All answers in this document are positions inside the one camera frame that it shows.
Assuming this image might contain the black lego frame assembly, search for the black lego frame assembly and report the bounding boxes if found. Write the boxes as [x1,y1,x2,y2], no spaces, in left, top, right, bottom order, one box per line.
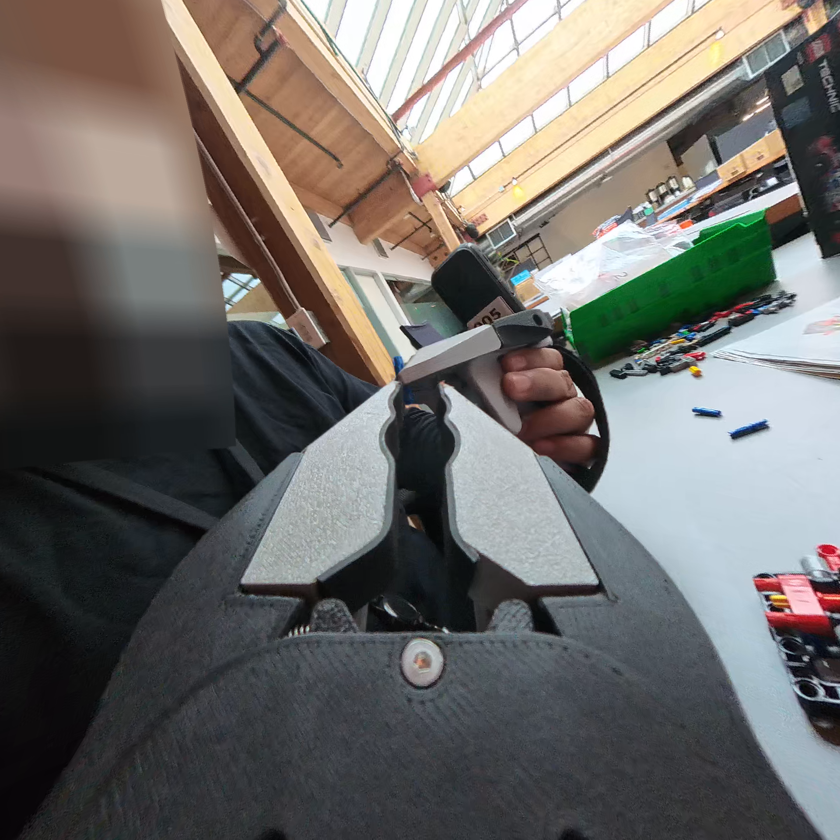
[752,543,840,746]

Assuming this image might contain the grey electrical box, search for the grey electrical box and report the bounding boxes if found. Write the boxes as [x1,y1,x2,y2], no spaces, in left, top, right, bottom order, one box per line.
[287,307,330,349]

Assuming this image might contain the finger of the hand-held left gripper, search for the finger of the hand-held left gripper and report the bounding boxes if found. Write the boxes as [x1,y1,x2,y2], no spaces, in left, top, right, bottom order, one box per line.
[398,325,508,388]

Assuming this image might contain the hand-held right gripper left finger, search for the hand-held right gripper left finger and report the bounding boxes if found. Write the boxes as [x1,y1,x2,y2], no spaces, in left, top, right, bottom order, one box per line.
[240,381,406,609]

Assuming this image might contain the black lego set box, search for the black lego set box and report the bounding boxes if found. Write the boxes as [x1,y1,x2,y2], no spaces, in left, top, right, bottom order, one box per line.
[764,16,840,260]

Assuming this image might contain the person's left hand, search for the person's left hand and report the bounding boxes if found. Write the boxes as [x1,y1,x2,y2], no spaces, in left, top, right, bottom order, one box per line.
[500,346,599,469]

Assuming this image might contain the green plastic bin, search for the green plastic bin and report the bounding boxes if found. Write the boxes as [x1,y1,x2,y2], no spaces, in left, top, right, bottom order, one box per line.
[566,209,778,366]

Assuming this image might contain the clear plastic bags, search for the clear plastic bags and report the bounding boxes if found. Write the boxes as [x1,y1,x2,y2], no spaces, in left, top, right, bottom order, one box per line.
[533,220,697,312]

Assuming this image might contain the lego instruction booklet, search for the lego instruction booklet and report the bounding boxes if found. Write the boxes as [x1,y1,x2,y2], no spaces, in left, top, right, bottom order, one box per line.
[712,314,840,382]

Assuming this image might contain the wooden post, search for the wooden post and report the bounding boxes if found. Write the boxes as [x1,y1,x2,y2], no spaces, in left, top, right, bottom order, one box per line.
[161,0,398,388]

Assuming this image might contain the pile of loose lego parts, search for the pile of loose lego parts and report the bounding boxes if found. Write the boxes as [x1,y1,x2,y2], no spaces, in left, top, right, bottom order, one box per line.
[609,292,798,382]

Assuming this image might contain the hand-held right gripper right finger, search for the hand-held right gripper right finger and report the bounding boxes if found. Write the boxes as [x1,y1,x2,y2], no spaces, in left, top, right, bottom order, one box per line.
[438,385,602,626]

